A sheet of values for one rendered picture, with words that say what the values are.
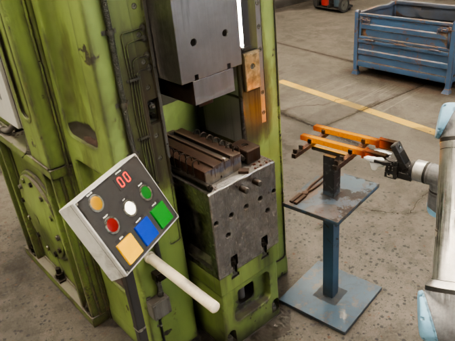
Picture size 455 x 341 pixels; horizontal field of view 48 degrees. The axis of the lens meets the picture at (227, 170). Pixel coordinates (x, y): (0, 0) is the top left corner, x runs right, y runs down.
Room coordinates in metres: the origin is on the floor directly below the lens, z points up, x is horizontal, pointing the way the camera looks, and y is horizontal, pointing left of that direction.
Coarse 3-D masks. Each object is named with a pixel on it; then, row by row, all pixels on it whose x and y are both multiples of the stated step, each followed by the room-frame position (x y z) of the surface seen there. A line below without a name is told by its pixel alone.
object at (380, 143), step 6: (318, 126) 2.25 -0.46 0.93; (324, 126) 2.24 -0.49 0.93; (330, 132) 2.19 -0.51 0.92; (336, 132) 2.17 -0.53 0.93; (342, 132) 2.15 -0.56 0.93; (348, 132) 2.15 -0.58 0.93; (348, 138) 2.12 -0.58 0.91; (354, 138) 2.10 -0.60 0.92; (360, 138) 2.08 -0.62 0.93; (366, 138) 2.06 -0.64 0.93; (372, 138) 2.06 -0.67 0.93; (384, 138) 2.02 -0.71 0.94; (372, 144) 2.04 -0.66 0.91; (378, 144) 2.01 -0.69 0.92; (384, 144) 2.01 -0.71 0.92; (390, 144) 1.99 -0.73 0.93; (390, 150) 1.98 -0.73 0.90
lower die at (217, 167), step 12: (168, 132) 2.20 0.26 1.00; (180, 132) 2.20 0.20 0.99; (180, 144) 2.07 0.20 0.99; (204, 144) 2.03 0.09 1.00; (216, 144) 2.03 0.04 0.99; (180, 156) 1.97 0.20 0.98; (192, 156) 1.94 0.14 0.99; (204, 156) 1.93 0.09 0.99; (216, 156) 1.90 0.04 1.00; (240, 156) 1.93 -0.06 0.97; (204, 168) 1.84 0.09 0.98; (216, 168) 1.84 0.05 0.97; (228, 168) 1.88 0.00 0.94; (204, 180) 1.80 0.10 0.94; (216, 180) 1.84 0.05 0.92
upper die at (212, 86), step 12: (228, 72) 1.91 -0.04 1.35; (168, 84) 1.93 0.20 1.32; (192, 84) 1.80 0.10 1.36; (204, 84) 1.83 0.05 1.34; (216, 84) 1.87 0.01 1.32; (228, 84) 1.91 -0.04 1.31; (180, 96) 1.88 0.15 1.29; (192, 96) 1.81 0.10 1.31; (204, 96) 1.83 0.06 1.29; (216, 96) 1.86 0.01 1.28
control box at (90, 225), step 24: (120, 168) 1.50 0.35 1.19; (144, 168) 1.57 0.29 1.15; (96, 192) 1.37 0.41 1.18; (120, 192) 1.43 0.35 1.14; (72, 216) 1.30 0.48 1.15; (96, 216) 1.31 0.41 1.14; (120, 216) 1.37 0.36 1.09; (144, 216) 1.43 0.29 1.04; (96, 240) 1.27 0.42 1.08; (120, 240) 1.30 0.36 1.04; (120, 264) 1.24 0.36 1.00
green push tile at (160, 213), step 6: (156, 204) 1.50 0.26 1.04; (162, 204) 1.51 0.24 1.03; (156, 210) 1.47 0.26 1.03; (162, 210) 1.49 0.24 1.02; (168, 210) 1.51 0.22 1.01; (156, 216) 1.46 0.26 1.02; (162, 216) 1.47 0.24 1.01; (168, 216) 1.49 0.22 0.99; (162, 222) 1.45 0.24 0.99; (168, 222) 1.47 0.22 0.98; (162, 228) 1.44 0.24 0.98
